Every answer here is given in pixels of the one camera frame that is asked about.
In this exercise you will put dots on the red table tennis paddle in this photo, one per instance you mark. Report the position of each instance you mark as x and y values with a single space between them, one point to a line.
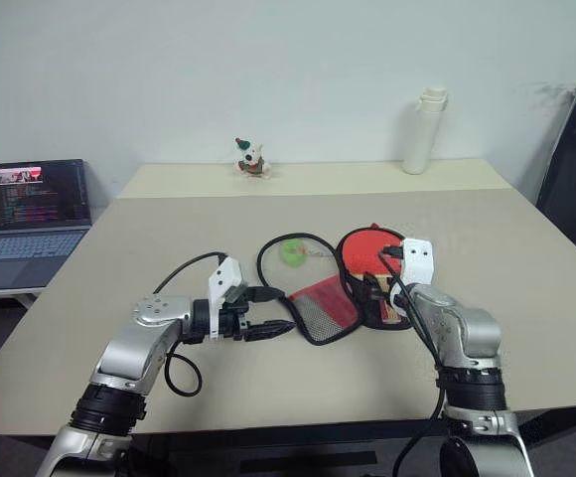
367 251

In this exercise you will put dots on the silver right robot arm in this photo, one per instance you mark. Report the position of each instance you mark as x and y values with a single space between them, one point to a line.
472 348

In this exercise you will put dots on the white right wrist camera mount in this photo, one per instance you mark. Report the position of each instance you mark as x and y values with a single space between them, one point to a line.
417 263

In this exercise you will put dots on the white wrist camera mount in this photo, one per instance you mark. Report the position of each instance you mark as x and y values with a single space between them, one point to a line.
223 278
417 263

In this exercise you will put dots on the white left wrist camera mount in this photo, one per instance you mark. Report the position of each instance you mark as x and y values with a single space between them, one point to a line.
223 278

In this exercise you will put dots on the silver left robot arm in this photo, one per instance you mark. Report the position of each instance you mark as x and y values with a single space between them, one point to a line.
129 343

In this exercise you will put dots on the white water bottle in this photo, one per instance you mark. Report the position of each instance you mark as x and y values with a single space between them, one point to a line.
423 134

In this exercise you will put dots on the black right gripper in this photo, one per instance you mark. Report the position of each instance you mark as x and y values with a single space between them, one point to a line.
394 293

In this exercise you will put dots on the green tag in case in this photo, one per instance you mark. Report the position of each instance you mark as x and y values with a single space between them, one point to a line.
292 252

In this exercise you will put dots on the black red mesh paddle case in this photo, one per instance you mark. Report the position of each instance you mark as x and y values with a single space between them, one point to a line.
318 310

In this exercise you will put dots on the white dog plush toy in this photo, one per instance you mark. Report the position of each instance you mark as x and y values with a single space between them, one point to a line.
251 160

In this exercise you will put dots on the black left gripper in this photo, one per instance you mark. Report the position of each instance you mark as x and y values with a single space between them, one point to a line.
232 318

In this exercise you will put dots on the open grey laptop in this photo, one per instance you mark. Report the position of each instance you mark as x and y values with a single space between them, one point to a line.
30 218

